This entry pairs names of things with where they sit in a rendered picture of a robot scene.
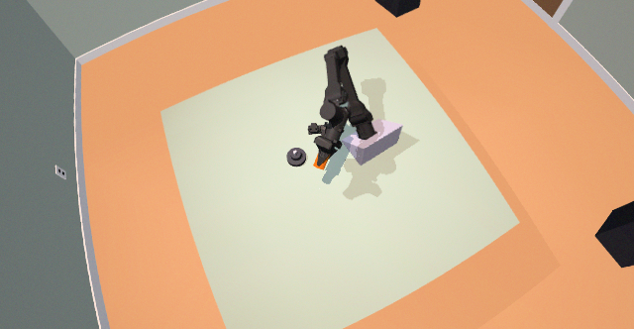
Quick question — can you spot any orange knob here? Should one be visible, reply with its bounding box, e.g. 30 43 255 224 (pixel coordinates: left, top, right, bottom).
314 155 330 169

